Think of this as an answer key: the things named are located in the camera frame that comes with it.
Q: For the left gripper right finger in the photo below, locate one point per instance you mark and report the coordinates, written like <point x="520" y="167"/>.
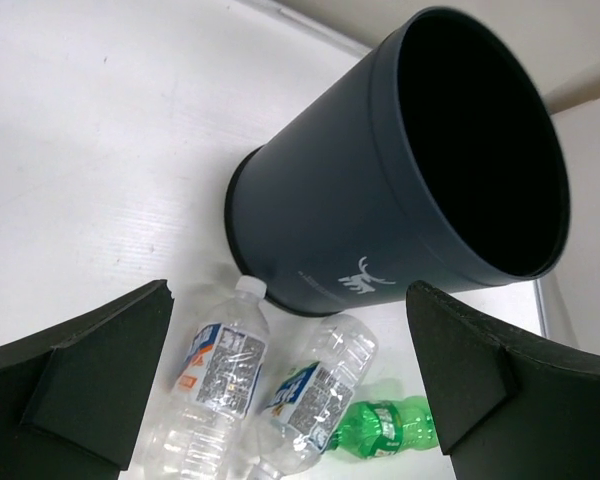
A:
<point x="506" y="403"/>

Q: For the clear bottle green blue label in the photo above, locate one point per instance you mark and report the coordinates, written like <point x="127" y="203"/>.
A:
<point x="297" y="422"/>

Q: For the clear bottle orange blue label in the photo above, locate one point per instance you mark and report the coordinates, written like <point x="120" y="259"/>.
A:
<point x="202" y="417"/>

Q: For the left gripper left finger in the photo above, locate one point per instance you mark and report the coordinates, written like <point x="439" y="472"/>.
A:
<point x="73" y="396"/>

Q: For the dark blue cylindrical bin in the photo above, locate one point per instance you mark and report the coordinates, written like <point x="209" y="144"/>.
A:
<point x="434" y="158"/>

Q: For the green plastic bottle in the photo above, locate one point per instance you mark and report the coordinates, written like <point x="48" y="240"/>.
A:
<point x="375" y="429"/>

